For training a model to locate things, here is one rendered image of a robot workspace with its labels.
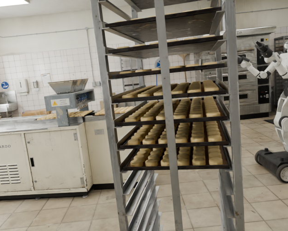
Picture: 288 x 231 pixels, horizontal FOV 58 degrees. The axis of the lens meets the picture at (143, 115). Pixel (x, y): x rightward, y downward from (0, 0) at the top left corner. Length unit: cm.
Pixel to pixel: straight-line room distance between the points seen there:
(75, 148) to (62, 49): 456
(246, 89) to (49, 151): 466
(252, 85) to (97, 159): 434
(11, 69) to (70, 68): 151
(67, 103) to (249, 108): 459
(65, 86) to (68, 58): 420
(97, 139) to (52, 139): 48
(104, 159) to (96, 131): 34
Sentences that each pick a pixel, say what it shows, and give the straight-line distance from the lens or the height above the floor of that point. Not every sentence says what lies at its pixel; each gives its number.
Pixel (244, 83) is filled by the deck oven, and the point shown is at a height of 84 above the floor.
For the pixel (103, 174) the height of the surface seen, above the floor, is 20.
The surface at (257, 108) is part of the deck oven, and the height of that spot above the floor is 23.
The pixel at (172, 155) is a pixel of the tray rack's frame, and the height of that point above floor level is 101.
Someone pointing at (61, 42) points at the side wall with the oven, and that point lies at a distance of 719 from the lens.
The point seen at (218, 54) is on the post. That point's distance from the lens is 152.
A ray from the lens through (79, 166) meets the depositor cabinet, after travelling 299.
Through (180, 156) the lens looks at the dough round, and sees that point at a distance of 108.
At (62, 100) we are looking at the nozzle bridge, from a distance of 286.
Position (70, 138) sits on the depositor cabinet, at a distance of 292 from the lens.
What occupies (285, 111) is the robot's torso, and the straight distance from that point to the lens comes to 329.
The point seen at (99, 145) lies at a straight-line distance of 304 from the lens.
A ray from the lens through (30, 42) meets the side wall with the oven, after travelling 744.
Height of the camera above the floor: 132
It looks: 9 degrees down
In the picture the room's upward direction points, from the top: 6 degrees counter-clockwise
